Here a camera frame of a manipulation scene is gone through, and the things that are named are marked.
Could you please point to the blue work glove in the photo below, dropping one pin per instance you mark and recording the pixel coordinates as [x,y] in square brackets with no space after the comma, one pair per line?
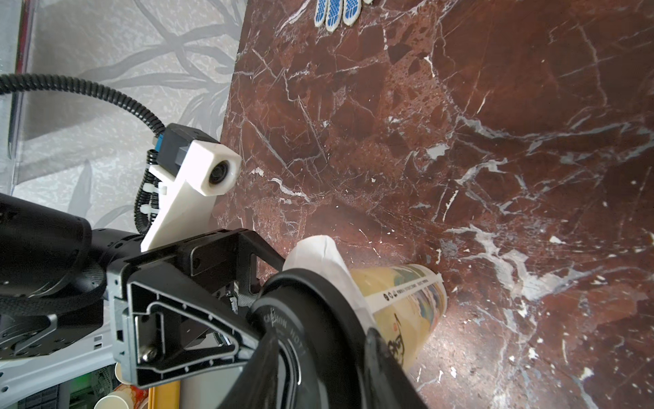
[330,14]

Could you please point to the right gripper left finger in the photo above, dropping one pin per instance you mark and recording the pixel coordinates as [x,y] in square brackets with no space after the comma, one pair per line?
[257,385]

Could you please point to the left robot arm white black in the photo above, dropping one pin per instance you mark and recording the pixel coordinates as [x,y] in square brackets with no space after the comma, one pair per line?
[53,281]

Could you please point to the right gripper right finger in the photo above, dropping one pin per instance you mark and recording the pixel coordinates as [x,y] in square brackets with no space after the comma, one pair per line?
[386,384]

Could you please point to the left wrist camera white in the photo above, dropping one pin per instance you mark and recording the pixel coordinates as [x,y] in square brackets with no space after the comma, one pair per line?
[191,170]

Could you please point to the paper milk tea cup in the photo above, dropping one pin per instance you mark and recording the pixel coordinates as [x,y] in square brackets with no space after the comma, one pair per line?
[407,303]

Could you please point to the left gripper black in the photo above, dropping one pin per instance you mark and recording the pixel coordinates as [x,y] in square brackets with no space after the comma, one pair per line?
[179,310]

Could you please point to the black plastic cup lid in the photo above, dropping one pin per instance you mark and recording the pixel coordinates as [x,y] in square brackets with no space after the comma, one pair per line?
[320,342]

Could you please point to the translucent round leak-proof paper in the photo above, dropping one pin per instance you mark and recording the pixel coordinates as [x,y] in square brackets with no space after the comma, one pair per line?
[319,254]

